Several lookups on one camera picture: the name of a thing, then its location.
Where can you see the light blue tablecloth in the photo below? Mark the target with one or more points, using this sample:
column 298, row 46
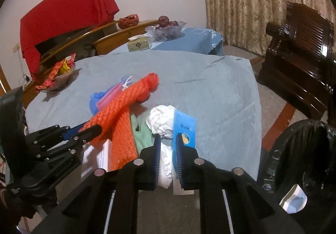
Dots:
column 220, row 92

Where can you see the orange foam net sleeve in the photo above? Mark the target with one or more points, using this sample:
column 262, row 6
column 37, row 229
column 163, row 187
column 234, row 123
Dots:
column 116, row 124

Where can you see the red cloth cover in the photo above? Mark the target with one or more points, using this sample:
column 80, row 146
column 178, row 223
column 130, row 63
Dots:
column 52, row 18

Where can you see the blue cloth side table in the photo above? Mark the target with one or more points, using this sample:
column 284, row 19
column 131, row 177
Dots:
column 196, row 40

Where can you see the dark red apples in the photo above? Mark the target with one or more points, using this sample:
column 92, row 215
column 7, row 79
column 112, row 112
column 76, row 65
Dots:
column 164, row 22

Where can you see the blue plastic bag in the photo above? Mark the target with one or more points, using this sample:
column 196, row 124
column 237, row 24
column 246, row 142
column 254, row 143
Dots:
column 127, row 82

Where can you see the cream tissue box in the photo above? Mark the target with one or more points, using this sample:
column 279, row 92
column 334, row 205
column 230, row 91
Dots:
column 139, row 43

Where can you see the dark wooden armchair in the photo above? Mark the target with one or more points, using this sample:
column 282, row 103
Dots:
column 299, row 62

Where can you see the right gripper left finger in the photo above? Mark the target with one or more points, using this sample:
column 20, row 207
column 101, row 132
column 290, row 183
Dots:
column 106, row 202

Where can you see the white tissue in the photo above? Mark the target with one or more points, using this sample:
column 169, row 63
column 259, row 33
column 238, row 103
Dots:
column 160, row 121

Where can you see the black lined trash bin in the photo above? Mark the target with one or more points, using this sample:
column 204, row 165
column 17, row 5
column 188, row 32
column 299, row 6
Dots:
column 304, row 156

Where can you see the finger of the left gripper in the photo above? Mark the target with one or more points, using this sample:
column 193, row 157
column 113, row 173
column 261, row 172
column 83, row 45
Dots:
column 49, row 137
column 66, row 156

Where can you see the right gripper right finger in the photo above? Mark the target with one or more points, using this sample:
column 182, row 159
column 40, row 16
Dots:
column 230, row 201

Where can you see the glass fruit bowl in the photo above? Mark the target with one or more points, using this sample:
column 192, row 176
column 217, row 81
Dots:
column 162, row 34

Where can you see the blue paper card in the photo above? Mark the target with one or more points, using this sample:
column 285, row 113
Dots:
column 186, row 125

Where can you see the green rubber glove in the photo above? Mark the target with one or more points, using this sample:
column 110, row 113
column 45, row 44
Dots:
column 141, row 132

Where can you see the red orange bag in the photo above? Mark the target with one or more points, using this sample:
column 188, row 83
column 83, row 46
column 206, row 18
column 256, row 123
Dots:
column 128, row 21

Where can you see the wooden curved chair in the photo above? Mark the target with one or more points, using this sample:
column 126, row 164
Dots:
column 90, row 42

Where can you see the red snack packets bowl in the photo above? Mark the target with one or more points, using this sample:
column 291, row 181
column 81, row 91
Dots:
column 59, row 76

